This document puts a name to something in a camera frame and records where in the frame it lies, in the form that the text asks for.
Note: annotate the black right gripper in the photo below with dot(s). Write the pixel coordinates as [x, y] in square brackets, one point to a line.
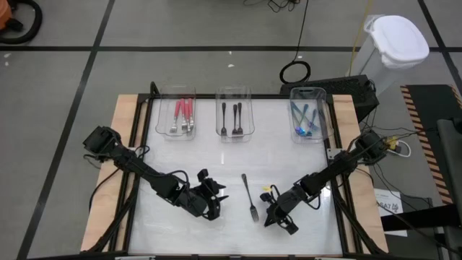
[287, 204]

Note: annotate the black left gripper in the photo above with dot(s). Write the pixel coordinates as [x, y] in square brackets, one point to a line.
[200, 202]

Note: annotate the iridescent blue fork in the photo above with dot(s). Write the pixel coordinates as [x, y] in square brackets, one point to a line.
[295, 108]
[305, 110]
[314, 117]

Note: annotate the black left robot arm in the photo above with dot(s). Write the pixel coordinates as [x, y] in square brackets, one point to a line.
[144, 169]

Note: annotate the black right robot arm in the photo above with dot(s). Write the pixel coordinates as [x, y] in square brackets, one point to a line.
[335, 169]

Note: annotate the clear plastic bin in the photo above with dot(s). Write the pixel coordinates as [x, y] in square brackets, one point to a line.
[162, 122]
[307, 94]
[231, 90]

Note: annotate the white paper sign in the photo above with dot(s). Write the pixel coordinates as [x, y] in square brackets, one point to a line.
[390, 202]

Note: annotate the wooden table board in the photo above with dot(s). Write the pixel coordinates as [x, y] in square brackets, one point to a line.
[122, 126]

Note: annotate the black stand leg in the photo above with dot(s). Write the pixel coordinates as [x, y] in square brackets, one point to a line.
[426, 216]

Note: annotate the black computer case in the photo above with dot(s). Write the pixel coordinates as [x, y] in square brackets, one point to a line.
[346, 88]

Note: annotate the black hazard striped mat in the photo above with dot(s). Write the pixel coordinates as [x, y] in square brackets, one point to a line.
[433, 104]

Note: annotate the white lidded trash can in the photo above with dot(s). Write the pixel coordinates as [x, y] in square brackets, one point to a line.
[397, 39]

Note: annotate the orange vacuum cleaner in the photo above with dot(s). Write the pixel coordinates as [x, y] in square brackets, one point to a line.
[3, 16]

